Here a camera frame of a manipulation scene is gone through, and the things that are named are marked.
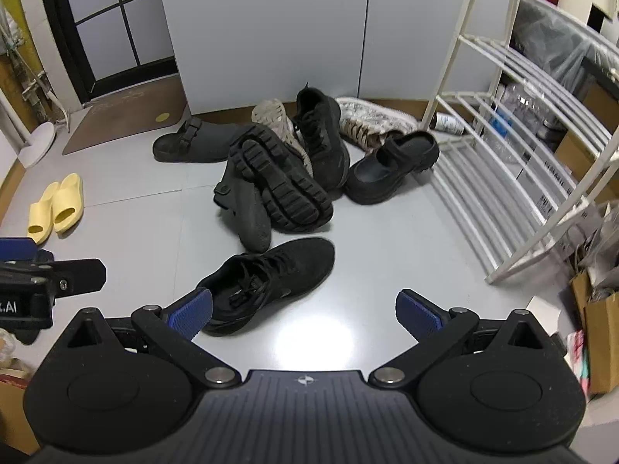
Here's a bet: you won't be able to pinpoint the large clear plastic bag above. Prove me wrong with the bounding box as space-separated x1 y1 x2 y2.
513 0 619 92

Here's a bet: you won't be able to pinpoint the white patterned lace-up sneaker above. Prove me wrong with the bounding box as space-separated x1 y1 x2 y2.
335 96 419 150
251 98 315 177

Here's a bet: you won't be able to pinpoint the black lace-up sneaker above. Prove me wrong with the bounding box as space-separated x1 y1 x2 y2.
293 86 350 191
196 238 336 336

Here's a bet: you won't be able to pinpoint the dark grey buckle clog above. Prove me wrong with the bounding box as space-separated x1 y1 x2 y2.
214 155 272 253
152 117 257 164

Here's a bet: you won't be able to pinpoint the white standing fan base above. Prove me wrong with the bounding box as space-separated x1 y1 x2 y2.
0 89 59 169

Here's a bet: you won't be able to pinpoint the brown doormat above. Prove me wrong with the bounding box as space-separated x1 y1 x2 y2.
62 76 190 156

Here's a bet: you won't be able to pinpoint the black framed glass door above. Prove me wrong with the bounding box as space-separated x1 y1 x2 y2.
36 0 177 104

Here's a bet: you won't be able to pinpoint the dark bottle with white label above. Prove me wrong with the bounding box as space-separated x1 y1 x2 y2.
429 112 467 135

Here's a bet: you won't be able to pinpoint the black chunky strap shoe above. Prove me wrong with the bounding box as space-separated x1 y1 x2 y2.
344 130 441 205
227 123 334 234

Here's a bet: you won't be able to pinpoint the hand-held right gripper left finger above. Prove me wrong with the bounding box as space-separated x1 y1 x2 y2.
65 288 243 389

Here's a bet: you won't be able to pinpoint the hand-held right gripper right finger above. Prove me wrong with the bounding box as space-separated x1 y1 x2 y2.
368 289 557 389

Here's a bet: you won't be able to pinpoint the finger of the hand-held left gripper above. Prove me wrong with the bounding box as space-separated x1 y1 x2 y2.
0 237 55 271
46 258 108 297

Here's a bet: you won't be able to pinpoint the white flat box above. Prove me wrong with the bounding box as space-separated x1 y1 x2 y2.
527 295 566 334

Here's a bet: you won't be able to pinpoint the white printed carton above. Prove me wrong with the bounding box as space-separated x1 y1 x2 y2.
525 155 600 233

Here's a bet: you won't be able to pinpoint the pack of clear water bottles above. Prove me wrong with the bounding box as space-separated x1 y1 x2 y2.
484 82 557 165

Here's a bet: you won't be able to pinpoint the brown cardboard box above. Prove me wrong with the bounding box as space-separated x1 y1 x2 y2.
571 271 619 394

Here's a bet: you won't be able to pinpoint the white shoe rack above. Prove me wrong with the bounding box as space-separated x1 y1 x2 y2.
418 0 619 285

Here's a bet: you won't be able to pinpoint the teal and pink package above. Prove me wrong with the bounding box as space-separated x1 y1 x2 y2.
566 331 591 397

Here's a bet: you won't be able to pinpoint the grey plastic bag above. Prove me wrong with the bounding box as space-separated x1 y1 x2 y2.
571 203 619 300

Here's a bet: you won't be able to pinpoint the beige cleaning tools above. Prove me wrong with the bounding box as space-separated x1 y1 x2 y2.
0 0 68 126

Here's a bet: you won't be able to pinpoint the crumpled clear plastic wrap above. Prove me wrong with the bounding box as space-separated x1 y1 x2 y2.
0 328 25 373

